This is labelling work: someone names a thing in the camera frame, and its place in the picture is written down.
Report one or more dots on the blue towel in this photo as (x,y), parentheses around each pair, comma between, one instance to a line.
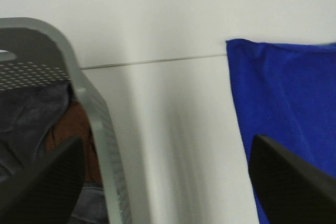
(286,92)

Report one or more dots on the grey towel in basket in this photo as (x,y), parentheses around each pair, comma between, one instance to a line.
(27,114)

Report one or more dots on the grey perforated plastic basket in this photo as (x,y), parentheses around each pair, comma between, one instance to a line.
(36,53)

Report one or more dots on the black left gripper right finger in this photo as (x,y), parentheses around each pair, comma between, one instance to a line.
(290,190)

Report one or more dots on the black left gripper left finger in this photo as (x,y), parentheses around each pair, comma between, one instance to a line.
(48,189)

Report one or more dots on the brown towel in basket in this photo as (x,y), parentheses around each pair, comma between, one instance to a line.
(75,123)

